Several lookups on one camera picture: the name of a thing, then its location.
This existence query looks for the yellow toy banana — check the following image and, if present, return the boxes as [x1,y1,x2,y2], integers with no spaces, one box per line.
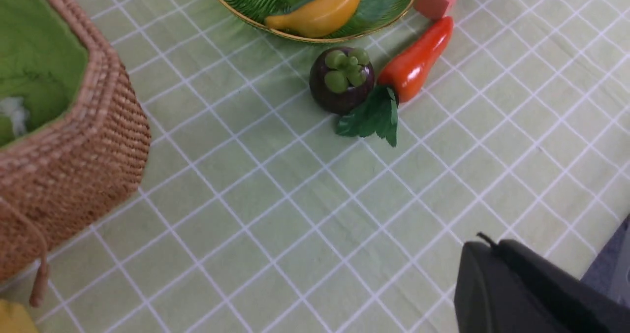
[265,0,361,38]

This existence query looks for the woven wicker basket green lining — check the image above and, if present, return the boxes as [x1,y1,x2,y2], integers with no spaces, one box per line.
[0,0,151,307]

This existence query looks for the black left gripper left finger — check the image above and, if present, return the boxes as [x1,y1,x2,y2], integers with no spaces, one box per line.
[454,233,567,333]

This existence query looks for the green leaf-shaped glass plate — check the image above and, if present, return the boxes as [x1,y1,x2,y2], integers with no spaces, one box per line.
[218,0,415,44]

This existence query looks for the yellow foam block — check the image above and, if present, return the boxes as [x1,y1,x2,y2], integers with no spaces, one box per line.
[0,299,39,333]

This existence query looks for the purple toy mangosteen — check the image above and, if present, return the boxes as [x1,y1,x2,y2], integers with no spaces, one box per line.
[309,46,375,116]

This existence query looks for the orange toy carrot green leaves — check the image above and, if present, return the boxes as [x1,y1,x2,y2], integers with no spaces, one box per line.
[335,16,454,147]

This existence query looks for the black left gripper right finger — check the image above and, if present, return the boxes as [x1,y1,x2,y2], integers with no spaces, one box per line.
[497,240,630,333]

